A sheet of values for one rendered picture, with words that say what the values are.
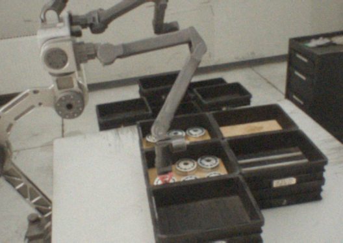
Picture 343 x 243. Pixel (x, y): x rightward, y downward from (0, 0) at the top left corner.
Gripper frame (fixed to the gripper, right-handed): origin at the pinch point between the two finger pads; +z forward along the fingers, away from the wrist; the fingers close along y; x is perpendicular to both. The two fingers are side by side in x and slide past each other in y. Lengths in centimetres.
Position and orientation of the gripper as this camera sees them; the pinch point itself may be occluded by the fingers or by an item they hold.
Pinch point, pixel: (165, 180)
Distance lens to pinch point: 182.2
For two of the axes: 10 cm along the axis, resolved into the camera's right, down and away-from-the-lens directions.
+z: 0.7, 8.7, 4.9
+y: -1.5, -4.8, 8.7
